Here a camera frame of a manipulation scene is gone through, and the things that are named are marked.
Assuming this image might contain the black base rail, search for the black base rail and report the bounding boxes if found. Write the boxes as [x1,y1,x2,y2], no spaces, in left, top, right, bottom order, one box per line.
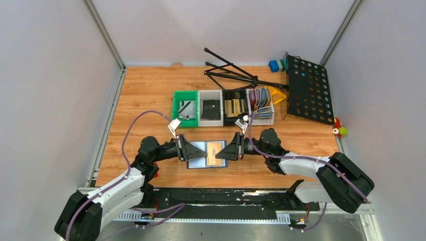
[136,188,320,220]

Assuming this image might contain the white bin with card holders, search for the white bin with card holders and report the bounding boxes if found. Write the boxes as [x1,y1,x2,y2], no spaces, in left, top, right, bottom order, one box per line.
[246,87,275,126]

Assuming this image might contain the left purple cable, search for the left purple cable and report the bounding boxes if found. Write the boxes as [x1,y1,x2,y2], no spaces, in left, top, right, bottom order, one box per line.
[65,110,185,241]

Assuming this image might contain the colourful small toy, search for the colourful small toy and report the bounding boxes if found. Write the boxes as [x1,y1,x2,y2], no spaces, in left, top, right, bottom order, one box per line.
[333,117,348,139]

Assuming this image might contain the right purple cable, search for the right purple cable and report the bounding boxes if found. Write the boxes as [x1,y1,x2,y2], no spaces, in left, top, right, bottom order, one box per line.
[247,112,369,232]

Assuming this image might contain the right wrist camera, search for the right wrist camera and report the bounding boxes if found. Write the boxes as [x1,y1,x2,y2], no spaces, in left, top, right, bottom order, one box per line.
[235,115,249,135]

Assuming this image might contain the black perforated stand plate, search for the black perforated stand plate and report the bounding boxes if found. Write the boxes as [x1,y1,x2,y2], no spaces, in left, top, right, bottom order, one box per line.
[286,55,335,125]

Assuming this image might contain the gold cards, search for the gold cards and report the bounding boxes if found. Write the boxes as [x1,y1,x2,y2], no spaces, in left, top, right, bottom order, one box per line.
[225,99,246,118]

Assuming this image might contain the blue green white blocks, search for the blue green white blocks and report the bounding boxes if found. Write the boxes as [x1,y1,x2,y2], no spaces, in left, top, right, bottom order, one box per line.
[268,59,287,73]

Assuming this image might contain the yellow triangle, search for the yellow triangle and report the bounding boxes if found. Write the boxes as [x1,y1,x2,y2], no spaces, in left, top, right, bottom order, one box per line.
[264,86,287,105]

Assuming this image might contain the silver cards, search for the silver cards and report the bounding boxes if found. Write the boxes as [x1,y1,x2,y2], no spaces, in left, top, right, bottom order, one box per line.
[178,100,196,120]

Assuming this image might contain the black music stand tripod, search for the black music stand tripod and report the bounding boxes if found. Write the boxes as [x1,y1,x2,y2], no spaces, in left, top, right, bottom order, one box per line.
[203,47,289,90]

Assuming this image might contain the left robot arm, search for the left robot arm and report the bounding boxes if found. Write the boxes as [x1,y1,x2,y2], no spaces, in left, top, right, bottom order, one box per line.
[54,135,207,240]

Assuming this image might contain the purple cable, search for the purple cable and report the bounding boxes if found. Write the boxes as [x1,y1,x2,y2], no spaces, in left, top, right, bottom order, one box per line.
[65,110,185,241]
[247,112,369,232]

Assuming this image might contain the green bin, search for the green bin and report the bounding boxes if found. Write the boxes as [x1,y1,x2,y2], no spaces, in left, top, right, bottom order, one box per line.
[172,90,199,128]

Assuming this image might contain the blue card holder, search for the blue card holder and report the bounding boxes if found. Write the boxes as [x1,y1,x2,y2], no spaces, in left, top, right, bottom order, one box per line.
[187,140,228,169]

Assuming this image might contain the white bin with black cards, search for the white bin with black cards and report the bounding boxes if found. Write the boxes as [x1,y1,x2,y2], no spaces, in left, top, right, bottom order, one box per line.
[197,90,224,127]

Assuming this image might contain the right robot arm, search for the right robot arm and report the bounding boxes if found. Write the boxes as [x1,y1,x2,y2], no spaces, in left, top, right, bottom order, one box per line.
[215,128,375,213]

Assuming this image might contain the black cards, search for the black cards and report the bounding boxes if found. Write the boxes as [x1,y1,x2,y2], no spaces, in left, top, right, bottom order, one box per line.
[201,99,221,121]

